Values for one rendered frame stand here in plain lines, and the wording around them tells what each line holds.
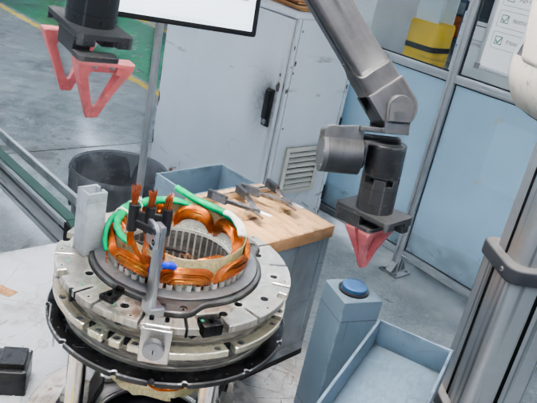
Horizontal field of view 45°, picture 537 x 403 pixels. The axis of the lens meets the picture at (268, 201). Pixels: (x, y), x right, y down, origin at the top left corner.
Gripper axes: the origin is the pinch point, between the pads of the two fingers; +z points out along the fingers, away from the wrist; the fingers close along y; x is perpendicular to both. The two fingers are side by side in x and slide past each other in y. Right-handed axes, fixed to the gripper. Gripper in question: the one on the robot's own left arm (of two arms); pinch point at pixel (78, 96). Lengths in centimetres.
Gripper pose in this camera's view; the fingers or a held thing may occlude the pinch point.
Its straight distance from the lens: 82.2
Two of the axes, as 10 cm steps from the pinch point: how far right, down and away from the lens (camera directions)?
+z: -2.7, 8.7, 4.2
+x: 7.9, -0.6, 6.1
